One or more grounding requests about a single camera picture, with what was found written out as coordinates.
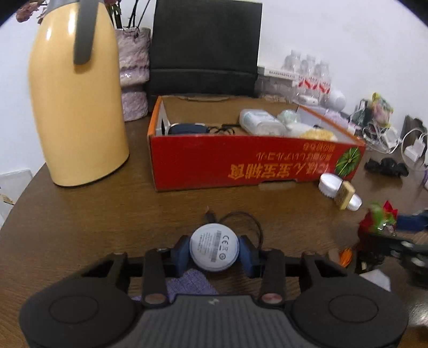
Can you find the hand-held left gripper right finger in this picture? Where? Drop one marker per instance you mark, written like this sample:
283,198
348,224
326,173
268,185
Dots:
248,259

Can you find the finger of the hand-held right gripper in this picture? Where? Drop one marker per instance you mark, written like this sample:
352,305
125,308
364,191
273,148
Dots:
384,242
411,221

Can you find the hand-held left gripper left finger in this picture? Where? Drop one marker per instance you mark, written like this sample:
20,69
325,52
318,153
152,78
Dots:
180,259

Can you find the red artificial flower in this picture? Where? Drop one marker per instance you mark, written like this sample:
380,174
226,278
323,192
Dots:
376,221

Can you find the red cardboard box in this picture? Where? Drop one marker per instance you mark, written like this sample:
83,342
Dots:
234,160

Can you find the yellow plush toy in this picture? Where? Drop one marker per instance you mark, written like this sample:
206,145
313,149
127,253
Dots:
317,134

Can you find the navy blue pouch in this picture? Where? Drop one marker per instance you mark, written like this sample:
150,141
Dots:
185,129

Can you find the translucent green plastic bundle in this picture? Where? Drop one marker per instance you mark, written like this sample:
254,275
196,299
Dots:
289,117

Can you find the purple woven pouch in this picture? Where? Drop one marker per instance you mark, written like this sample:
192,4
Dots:
187,287

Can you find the small white tan jar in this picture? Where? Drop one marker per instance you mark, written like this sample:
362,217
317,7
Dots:
341,192

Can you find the white charger plug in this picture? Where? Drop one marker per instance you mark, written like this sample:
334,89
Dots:
414,150

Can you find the grey paper bag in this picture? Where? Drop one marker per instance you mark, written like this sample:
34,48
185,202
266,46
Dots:
414,123

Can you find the yellow green snack bag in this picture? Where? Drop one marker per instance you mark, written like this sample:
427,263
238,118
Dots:
383,108

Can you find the purple fluffy towel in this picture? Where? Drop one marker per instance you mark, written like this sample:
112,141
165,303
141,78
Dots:
334,117

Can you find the white round speaker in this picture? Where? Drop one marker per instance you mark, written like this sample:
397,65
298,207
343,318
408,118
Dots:
336,100

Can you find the white earbuds case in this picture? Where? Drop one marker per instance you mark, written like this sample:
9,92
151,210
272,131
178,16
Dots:
307,99

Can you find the clear water bottle red label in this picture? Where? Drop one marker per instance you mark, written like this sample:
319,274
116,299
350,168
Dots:
291,75
323,82
309,80

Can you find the yellow thermos jug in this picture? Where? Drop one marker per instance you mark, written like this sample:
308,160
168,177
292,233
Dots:
77,117

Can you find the clear plastic box white label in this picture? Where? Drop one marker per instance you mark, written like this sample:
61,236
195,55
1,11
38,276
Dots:
274,83

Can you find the purple textured vase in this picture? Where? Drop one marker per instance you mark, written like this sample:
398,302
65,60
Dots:
133,67

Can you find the black paper bag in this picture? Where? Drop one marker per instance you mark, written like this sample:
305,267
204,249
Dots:
204,43

